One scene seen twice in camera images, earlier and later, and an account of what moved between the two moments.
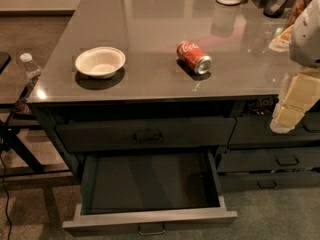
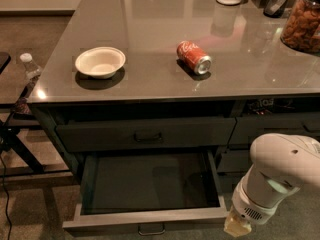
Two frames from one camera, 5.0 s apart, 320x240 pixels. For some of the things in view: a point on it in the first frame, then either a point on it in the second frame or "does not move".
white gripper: [307, 39] -> [249, 206]
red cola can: [194, 57] does not move
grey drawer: [149, 193] does not move
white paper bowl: [100, 62] does not move
